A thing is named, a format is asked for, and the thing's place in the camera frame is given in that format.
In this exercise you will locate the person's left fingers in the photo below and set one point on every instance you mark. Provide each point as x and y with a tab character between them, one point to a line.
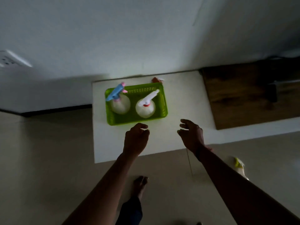
141	128

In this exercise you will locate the spray bottle with blue trigger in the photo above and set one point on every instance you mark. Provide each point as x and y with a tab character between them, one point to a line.
118	100

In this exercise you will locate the person's right forearm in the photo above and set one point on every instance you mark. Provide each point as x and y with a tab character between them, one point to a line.
243	189

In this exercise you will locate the spray bottle with white trigger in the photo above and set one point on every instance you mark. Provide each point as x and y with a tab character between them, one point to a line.
146	106

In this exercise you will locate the dark wooden table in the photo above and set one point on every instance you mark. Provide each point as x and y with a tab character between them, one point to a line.
248	96

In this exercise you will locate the green plastic basket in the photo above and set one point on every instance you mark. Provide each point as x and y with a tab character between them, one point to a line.
136	104

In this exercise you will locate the person's foot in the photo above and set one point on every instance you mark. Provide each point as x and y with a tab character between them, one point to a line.
140	185

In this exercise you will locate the person's right fingers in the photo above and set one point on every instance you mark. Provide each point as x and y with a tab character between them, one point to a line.
184	126

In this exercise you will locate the person's left hand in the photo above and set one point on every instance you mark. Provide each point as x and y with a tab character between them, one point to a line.
134	140

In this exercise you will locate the person's left forearm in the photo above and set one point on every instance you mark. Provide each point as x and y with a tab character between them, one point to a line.
100	192

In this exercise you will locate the spray bottle with yellow-green trigger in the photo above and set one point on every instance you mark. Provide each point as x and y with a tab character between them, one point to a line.
240	167

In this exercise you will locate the person's dark trouser leg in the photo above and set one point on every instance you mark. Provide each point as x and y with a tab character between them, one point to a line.
130	212

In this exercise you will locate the person's right hand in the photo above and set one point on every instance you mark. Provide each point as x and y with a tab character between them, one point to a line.
193	137

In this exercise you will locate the white table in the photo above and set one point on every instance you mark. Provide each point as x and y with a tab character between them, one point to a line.
164	128

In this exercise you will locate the white wall socket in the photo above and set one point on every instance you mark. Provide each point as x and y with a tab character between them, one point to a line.
11	59

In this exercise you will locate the small red-brown object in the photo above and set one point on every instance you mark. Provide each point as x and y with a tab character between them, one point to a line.
156	80

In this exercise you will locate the dark object on wooden table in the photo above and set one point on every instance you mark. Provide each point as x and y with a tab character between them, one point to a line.
273	91

